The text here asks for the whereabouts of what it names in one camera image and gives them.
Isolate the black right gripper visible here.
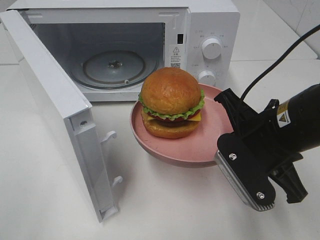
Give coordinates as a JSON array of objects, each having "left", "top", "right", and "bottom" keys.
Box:
[{"left": 214, "top": 88, "right": 308, "bottom": 204}]

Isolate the pink plate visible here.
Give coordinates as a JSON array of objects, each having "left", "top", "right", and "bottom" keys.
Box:
[{"left": 130, "top": 84, "right": 233, "bottom": 168}]

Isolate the white microwave knob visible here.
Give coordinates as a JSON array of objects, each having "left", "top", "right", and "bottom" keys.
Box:
[
  {"left": 201, "top": 36, "right": 222, "bottom": 60},
  {"left": 198, "top": 70, "right": 217, "bottom": 86}
]

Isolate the burger with lettuce and cheese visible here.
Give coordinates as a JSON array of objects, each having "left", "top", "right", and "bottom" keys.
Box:
[{"left": 138, "top": 67, "right": 205, "bottom": 139}]

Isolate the white microwave door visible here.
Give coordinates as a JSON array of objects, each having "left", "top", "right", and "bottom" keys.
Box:
[{"left": 0, "top": 10, "right": 123, "bottom": 222}]

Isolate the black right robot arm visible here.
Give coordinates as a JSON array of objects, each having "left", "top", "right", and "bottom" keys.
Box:
[{"left": 215, "top": 84, "right": 320, "bottom": 211}]

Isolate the glass microwave turntable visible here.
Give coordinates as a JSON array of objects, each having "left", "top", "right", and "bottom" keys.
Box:
[{"left": 70, "top": 50, "right": 159, "bottom": 90}]

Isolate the white microwave oven body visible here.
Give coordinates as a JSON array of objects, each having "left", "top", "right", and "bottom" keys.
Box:
[{"left": 5, "top": 0, "right": 240, "bottom": 102}]

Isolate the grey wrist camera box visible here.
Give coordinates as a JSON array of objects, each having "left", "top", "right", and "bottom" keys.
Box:
[{"left": 215, "top": 133, "right": 276, "bottom": 212}]

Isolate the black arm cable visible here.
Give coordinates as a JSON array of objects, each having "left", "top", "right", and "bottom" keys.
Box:
[{"left": 239, "top": 23, "right": 320, "bottom": 101}]

